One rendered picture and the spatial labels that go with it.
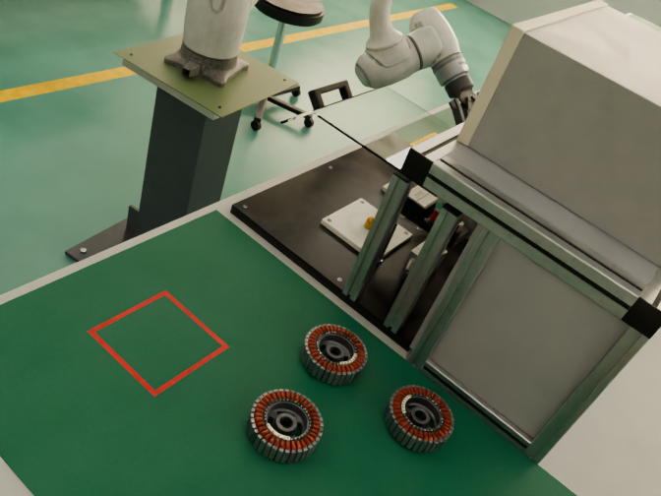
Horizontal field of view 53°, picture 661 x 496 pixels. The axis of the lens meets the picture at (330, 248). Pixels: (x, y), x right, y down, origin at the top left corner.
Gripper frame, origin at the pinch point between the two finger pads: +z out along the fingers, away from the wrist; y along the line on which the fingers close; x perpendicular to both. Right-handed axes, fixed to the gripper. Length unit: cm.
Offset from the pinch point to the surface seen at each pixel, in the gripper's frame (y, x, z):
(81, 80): -6, 167, -118
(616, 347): -74, -47, 40
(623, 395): -42, -26, 60
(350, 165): -40.7, 12.6, -9.5
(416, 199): -58, -14, 6
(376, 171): -35.9, 10.2, -5.6
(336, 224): -63, 4, 3
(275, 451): -111, -12, 31
